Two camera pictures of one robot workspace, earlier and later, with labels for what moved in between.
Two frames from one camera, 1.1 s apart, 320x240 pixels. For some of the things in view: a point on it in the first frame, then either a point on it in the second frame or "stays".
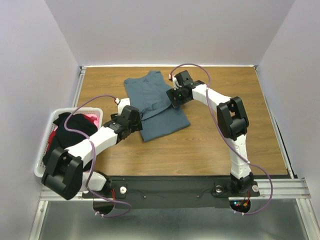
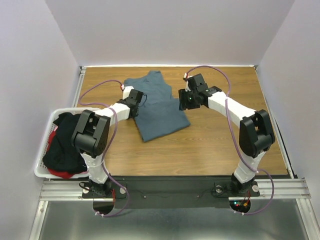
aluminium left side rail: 82,70 stays
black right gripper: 172,93 to 183,103
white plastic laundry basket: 38,168 stays
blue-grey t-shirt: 160,118 stays
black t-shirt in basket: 77,123 stays
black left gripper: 136,127 to 123,100
